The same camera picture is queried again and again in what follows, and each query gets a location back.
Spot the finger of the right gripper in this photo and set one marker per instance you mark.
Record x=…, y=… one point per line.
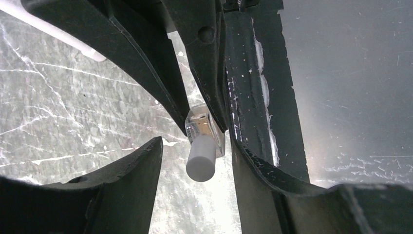
x=202, y=29
x=127, y=39

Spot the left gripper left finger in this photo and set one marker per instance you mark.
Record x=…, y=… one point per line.
x=115, y=199

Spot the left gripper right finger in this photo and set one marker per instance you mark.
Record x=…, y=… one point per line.
x=270, y=201

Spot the clear nail polish bottle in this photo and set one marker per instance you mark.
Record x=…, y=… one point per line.
x=207, y=143

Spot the white pvc pipe frame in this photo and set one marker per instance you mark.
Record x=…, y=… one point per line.
x=15, y=9

